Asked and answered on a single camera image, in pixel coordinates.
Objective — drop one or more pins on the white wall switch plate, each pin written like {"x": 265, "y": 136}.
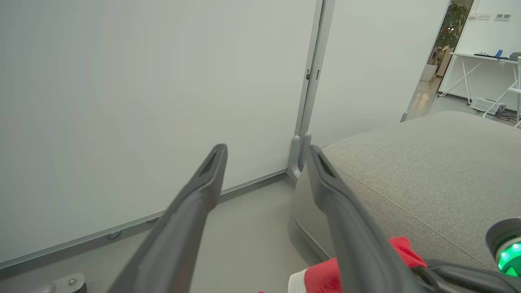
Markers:
{"x": 480, "y": 16}

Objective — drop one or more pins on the grey wall switch plate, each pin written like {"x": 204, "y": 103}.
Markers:
{"x": 503, "y": 17}

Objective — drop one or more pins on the small partition levelling foot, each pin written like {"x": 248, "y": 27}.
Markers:
{"x": 114, "y": 234}

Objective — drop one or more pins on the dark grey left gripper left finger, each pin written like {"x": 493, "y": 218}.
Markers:
{"x": 171, "y": 244}

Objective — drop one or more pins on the blue object on stand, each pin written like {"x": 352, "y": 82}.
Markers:
{"x": 499, "y": 53}

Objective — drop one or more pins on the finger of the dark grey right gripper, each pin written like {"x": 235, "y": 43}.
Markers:
{"x": 468, "y": 278}

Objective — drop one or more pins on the grey fabric sofa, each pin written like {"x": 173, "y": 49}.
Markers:
{"x": 427, "y": 171}

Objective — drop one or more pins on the green potted plant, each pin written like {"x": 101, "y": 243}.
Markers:
{"x": 454, "y": 24}

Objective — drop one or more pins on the grey partition post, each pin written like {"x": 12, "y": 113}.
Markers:
{"x": 308, "y": 101}
{"x": 325, "y": 40}

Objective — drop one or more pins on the large white partition panel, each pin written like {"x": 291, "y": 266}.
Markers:
{"x": 142, "y": 101}

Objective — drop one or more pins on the white plant pot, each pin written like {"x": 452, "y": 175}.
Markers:
{"x": 428, "y": 72}

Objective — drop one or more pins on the white folding table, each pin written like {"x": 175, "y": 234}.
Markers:
{"x": 480, "y": 57}

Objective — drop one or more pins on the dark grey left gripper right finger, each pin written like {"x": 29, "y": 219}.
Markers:
{"x": 354, "y": 244}

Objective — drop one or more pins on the red clothing with white trim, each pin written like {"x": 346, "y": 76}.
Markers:
{"x": 321, "y": 276}

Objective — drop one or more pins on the grey partition foot bar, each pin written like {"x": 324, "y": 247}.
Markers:
{"x": 65, "y": 284}

